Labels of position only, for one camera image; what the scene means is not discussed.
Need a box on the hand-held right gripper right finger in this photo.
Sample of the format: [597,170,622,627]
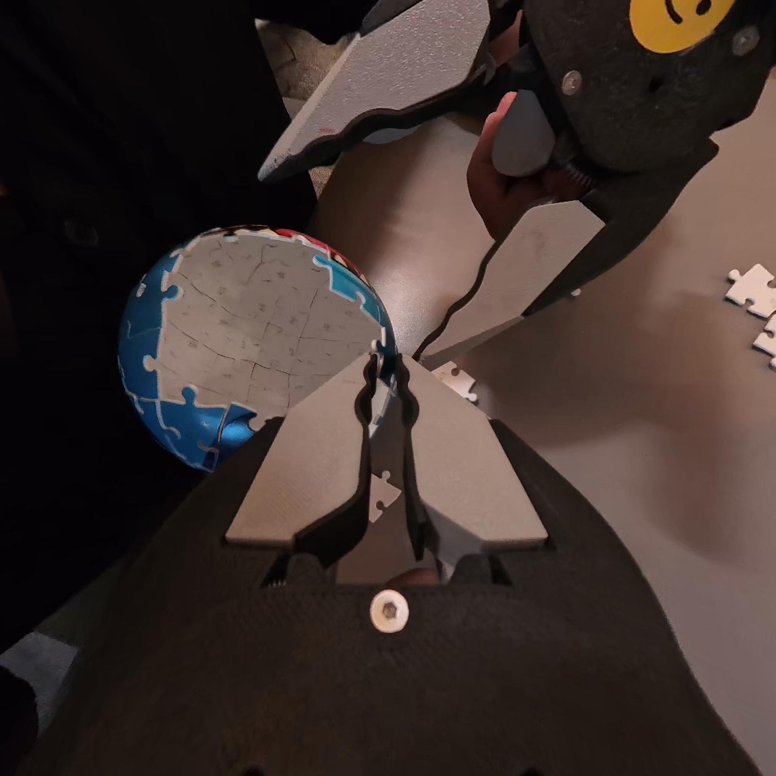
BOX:
[397,354,550,561]

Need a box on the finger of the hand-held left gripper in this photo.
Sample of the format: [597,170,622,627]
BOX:
[414,199,608,363]
[256,0,498,184]

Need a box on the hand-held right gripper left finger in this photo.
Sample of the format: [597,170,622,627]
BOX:
[226,354,380,569]

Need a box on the white puzzle piece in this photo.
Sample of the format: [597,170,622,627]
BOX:
[433,362,480,405]
[725,264,776,319]
[369,472,403,523]
[752,315,776,371]

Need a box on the blue puzzle ball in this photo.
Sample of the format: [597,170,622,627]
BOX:
[118,224,398,474]

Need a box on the person's left hand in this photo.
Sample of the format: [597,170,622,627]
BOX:
[467,91,560,245]

